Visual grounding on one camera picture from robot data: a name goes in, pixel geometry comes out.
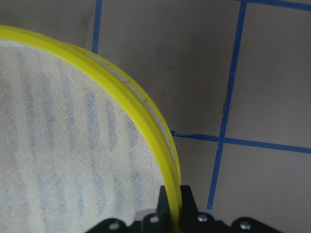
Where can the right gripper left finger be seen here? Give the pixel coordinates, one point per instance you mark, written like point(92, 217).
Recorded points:
point(163, 205)

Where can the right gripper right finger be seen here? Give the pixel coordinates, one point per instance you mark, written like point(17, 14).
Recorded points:
point(189, 207)

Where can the yellow steamer layer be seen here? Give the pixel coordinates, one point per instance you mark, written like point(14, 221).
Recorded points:
point(80, 140)

